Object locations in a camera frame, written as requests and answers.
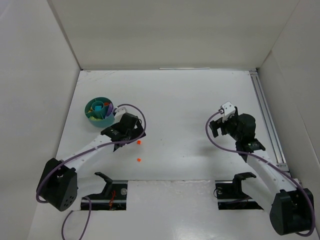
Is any pale green lego brick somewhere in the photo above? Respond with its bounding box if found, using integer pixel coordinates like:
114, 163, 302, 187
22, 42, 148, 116
93, 118, 103, 122

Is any teal small lego brick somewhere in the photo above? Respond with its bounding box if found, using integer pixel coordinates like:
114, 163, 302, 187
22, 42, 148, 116
94, 105, 103, 112

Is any purple curved lego piece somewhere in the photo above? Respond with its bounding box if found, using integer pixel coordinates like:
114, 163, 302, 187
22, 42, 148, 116
105, 103, 114, 118

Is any lime green square lego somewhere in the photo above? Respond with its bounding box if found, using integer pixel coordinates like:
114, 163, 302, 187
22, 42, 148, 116
89, 116, 97, 121

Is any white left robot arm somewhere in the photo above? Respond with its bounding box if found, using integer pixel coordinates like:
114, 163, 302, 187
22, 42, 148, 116
36, 112, 147, 212

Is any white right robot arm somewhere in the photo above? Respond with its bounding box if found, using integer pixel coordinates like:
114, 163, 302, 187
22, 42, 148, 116
205, 102, 316, 237

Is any teal round divided container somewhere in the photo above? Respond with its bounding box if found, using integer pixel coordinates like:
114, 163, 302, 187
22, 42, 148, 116
84, 97, 115, 128

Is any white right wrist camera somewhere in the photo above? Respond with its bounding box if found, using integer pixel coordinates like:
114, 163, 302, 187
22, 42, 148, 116
218, 101, 236, 123

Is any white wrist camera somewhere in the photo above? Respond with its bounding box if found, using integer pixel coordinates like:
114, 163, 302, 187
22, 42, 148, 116
218, 101, 236, 123
113, 106, 127, 119

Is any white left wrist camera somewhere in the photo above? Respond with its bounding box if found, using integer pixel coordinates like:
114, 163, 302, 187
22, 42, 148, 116
113, 106, 127, 119

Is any aluminium rail right side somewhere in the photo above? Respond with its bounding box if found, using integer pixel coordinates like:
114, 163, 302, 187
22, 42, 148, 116
249, 70, 288, 167

